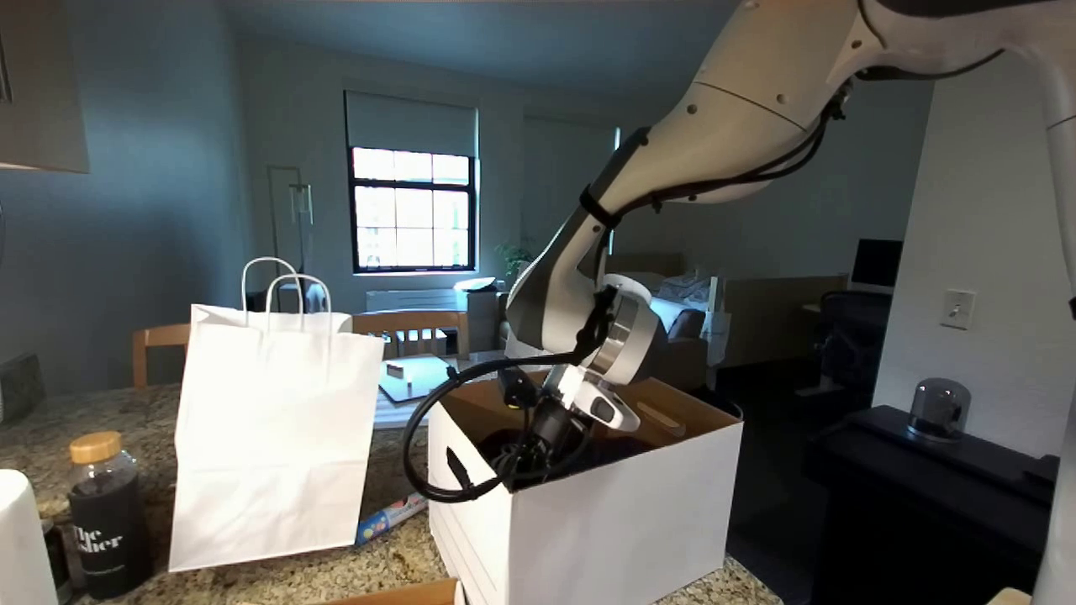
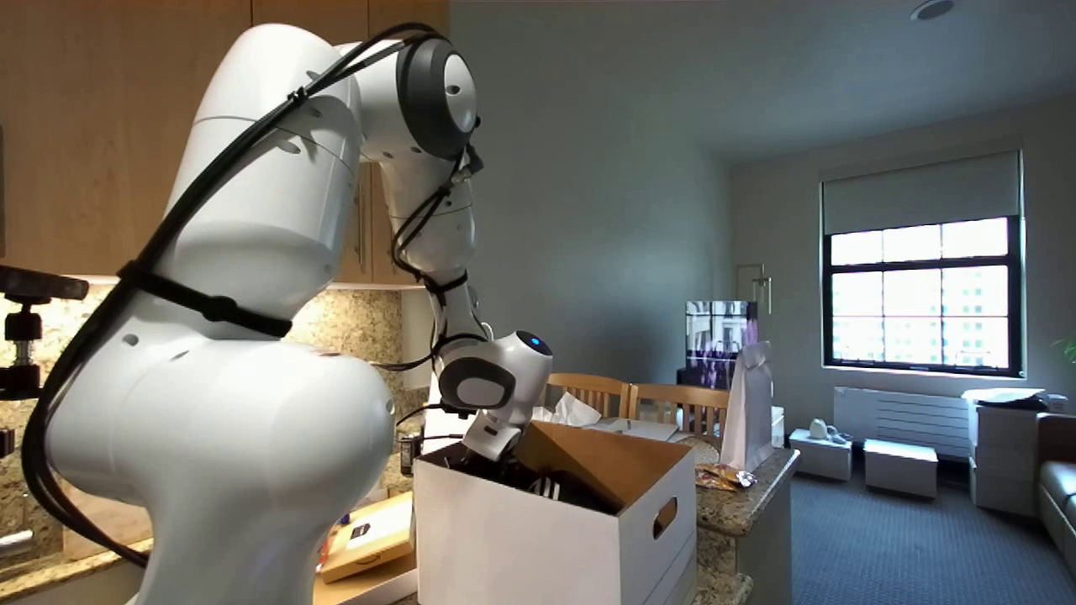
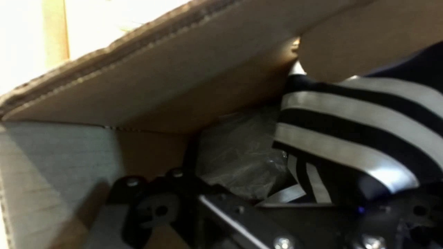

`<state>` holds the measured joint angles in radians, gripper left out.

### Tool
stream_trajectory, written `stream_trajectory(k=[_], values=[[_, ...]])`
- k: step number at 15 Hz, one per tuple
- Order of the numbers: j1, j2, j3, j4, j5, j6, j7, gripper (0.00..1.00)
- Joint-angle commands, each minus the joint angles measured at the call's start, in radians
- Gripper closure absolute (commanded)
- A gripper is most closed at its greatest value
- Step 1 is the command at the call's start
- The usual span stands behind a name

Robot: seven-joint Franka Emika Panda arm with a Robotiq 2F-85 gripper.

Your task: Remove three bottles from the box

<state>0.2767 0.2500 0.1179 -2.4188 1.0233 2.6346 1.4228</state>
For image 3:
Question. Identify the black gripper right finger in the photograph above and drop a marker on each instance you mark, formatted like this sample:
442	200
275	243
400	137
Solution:
397	216

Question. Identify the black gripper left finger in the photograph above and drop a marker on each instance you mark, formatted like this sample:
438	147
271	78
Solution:
185	212

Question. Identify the white cardboard box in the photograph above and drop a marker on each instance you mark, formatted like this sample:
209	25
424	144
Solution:
161	83

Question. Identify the crumpled clear plastic wrap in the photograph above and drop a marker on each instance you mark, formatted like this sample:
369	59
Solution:
240	153

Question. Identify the dark white-striped Adidas jacket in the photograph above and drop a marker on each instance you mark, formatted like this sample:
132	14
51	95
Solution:
361	125

